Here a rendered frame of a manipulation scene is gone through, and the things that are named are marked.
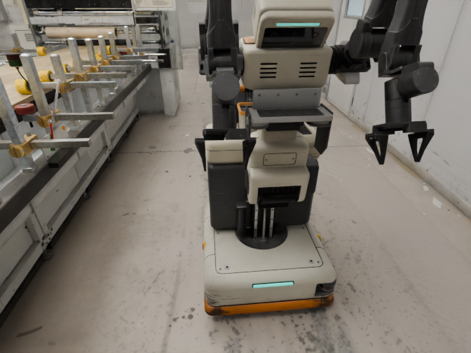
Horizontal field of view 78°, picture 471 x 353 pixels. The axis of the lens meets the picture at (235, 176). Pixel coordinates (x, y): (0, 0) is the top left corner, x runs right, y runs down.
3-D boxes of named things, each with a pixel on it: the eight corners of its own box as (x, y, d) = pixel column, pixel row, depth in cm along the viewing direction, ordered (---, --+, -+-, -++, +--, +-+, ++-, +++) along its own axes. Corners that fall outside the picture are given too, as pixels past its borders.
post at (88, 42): (107, 108, 218) (91, 38, 193) (106, 110, 215) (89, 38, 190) (102, 108, 217) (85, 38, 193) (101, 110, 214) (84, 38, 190)
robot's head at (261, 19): (250, 19, 94) (256, -26, 79) (313, 19, 95) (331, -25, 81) (254, 56, 90) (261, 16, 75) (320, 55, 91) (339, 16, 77)
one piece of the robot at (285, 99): (240, 144, 107) (241, 85, 96) (314, 141, 109) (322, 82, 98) (246, 165, 93) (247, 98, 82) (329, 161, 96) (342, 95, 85)
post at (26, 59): (63, 150, 153) (31, 52, 129) (60, 154, 150) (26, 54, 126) (56, 151, 153) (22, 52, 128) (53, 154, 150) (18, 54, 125)
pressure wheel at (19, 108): (44, 124, 151) (36, 101, 145) (36, 129, 144) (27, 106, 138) (28, 124, 151) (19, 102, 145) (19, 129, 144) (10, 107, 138)
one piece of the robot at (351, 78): (333, 74, 103) (340, 40, 96) (347, 74, 103) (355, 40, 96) (344, 85, 95) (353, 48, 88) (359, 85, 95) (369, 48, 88)
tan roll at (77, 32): (160, 37, 366) (159, 26, 359) (159, 38, 355) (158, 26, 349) (42, 38, 357) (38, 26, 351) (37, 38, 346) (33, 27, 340)
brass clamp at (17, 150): (41, 144, 132) (38, 134, 129) (25, 157, 120) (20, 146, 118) (27, 145, 131) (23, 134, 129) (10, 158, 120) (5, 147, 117)
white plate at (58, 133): (70, 139, 158) (64, 121, 153) (47, 160, 136) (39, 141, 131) (69, 139, 158) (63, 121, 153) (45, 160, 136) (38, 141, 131)
